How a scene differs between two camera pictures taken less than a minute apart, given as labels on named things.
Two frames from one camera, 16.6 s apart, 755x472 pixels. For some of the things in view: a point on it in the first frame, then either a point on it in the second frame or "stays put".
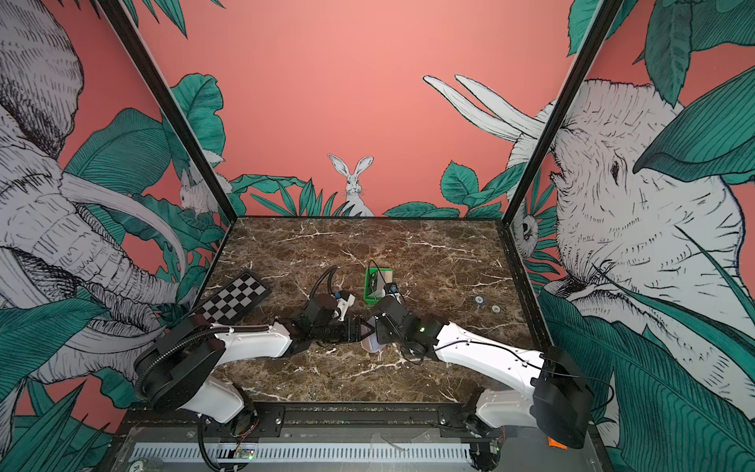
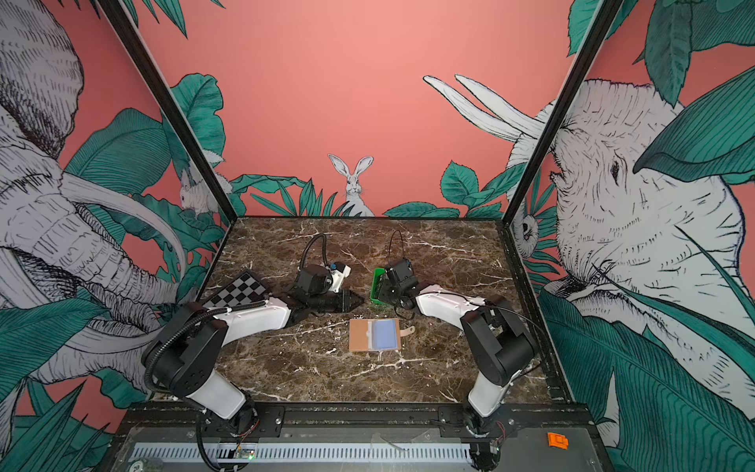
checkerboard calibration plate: [234, 300] stays put
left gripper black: [356, 337] -> [345, 304]
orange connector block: [552, 442] stays put
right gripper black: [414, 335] -> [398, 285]
